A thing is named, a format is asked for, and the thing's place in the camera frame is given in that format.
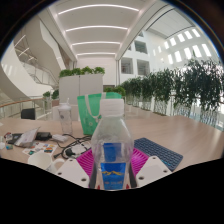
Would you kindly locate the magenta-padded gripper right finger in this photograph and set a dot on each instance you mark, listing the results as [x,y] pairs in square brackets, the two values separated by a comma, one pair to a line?
[151,170]

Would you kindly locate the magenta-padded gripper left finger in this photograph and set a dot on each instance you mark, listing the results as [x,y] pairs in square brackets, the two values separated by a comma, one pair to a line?
[71,171]

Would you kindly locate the clear water bottle blue label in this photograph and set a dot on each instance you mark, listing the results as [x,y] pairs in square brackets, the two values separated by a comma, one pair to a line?
[112,140]

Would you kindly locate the colourful sticker sheet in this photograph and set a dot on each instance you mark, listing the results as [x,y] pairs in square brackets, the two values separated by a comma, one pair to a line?
[41,148]

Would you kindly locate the small black box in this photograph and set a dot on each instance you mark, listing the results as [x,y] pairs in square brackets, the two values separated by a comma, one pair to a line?
[43,135]

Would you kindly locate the clear shaker bottle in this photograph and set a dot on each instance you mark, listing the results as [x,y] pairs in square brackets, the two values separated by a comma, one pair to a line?
[65,118]

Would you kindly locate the green tote bag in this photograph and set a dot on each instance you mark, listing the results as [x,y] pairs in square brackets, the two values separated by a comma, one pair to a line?
[87,113]

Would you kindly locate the black chair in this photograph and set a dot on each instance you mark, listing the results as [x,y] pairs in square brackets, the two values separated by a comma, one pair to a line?
[28,114]

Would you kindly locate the brown planter with plants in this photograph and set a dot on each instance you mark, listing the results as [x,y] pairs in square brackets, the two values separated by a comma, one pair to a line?
[55,100]

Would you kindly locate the white cabinet with plants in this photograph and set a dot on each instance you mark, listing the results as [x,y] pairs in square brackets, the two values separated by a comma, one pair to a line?
[78,88]

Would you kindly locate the dark planter with plants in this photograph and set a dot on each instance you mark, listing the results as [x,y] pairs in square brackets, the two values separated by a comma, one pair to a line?
[115,89]

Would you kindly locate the row of potted trees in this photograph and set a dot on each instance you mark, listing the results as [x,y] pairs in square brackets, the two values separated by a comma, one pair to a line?
[186,86]

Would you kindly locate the ceiling light strips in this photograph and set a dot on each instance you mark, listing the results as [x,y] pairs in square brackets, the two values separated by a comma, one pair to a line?
[96,27]

